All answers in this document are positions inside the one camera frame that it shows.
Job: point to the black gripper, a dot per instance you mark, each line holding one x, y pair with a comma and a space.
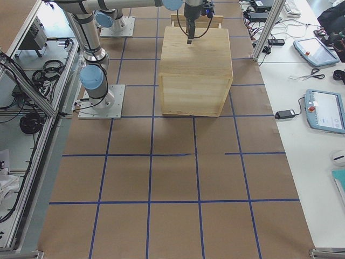
190, 13

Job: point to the wooden drawer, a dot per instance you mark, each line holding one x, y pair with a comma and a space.
202, 22

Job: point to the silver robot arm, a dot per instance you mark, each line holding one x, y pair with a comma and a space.
94, 75
112, 19

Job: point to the wooden drawer cabinet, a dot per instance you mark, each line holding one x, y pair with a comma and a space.
195, 79

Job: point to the blue teach pendant far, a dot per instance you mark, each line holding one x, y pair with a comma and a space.
315, 52

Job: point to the blue teach pendant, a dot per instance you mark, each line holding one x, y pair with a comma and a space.
315, 52
324, 111

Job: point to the black power adapter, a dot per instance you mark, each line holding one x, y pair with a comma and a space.
285, 114

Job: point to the black scissors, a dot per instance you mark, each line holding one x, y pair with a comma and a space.
313, 74

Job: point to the blue teach pendant near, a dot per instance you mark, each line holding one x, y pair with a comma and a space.
324, 111

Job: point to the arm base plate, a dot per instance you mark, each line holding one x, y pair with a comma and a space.
127, 32
110, 107

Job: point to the aluminium frame post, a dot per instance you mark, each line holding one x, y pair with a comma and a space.
270, 22

